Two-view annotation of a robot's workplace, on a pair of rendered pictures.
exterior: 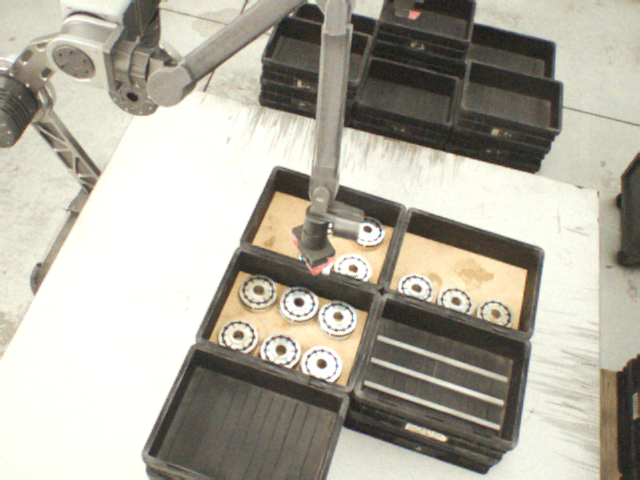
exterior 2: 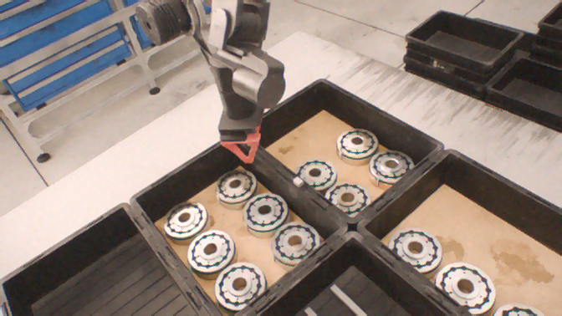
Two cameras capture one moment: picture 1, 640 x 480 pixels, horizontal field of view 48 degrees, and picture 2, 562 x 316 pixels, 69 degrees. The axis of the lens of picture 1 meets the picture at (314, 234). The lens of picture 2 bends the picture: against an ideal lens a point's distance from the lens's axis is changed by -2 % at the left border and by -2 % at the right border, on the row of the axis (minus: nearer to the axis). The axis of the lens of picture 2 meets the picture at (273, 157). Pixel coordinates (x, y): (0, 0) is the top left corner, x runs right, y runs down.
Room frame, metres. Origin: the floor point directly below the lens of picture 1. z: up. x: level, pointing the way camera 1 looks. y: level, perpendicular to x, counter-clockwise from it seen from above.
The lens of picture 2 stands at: (0.61, -0.47, 1.60)
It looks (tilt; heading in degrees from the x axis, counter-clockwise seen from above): 45 degrees down; 51
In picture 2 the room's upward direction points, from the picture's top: 12 degrees counter-clockwise
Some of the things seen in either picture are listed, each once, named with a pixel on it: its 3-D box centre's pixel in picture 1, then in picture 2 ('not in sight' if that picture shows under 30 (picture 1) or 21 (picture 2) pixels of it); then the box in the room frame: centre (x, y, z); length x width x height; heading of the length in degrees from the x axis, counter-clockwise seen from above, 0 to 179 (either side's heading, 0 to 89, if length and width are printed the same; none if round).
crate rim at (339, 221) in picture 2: (290, 317); (231, 215); (0.86, 0.02, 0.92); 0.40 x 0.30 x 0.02; 82
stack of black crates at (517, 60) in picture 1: (498, 80); not in sight; (2.60, -0.70, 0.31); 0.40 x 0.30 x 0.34; 86
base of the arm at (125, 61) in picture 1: (132, 63); not in sight; (1.09, 0.44, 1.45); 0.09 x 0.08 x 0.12; 176
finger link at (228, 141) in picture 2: (315, 258); (244, 139); (0.92, -0.01, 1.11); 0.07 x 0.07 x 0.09; 37
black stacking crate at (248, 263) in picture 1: (289, 326); (236, 229); (0.86, 0.02, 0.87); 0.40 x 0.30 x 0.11; 82
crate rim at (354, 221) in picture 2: (325, 226); (334, 141); (1.15, -0.03, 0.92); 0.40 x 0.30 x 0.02; 82
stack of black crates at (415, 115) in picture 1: (400, 118); (539, 119); (2.24, -0.27, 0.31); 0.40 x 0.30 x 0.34; 86
